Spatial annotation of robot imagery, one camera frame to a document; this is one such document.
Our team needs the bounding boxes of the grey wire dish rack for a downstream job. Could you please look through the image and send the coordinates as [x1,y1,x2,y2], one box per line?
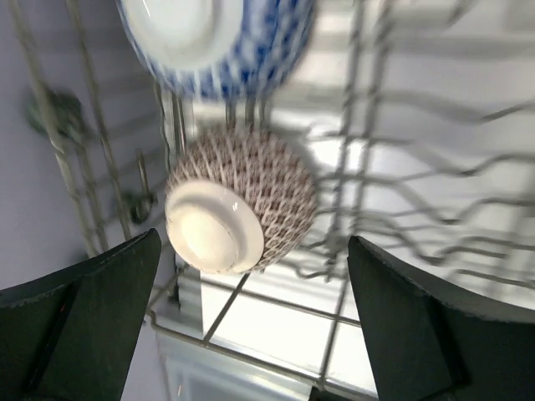
[1,1,534,400]

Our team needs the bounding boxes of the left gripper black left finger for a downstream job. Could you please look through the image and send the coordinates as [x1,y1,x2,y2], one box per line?
[1,229,162,400]

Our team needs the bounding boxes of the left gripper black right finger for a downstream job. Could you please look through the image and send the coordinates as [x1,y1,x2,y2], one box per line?
[348,236,534,400]

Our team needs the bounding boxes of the brown geometric pattern bowl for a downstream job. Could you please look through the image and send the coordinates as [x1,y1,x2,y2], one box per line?
[165,125,318,274]

